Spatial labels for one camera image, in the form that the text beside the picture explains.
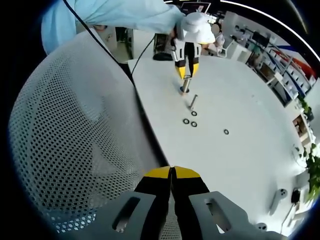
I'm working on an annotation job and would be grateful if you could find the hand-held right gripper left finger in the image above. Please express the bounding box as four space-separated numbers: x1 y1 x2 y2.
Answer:
79 166 173 240

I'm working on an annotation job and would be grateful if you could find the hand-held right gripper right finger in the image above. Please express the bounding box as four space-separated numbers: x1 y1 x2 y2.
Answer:
172 165 288 240

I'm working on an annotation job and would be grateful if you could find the large threaded stud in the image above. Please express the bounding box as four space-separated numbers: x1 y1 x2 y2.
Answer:
180 77 193 97

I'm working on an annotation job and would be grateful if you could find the small threaded stud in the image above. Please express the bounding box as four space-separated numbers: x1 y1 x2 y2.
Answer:
187 94 199 111

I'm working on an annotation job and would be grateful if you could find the person's left hand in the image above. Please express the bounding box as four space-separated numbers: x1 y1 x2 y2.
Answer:
168 24 179 42

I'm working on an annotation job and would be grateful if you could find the computer monitor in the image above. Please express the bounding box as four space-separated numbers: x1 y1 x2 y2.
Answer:
180 1 212 15

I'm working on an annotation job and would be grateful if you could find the white plastic chair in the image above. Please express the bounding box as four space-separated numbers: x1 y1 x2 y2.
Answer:
217 39 238 60

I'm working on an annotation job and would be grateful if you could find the white handheld controller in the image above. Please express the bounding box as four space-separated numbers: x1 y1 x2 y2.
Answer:
269 187 288 216
254 221 268 232

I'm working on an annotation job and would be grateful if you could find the storage shelf with bins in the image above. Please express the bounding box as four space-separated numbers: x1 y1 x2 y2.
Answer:
246 29 317 107

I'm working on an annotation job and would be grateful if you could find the small green plant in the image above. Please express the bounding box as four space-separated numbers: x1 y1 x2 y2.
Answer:
297 96 315 121

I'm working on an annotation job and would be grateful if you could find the white mesh chair back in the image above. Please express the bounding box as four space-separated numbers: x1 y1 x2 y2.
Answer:
7 27 171 235

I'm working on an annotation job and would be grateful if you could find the white low cabinet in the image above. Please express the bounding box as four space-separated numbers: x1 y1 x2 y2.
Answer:
291 109 317 151

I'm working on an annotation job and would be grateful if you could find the potted green plant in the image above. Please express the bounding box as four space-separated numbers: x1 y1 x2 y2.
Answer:
293 143 320 201

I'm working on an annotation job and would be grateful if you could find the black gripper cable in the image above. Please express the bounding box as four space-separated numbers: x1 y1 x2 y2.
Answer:
62 0 157 86

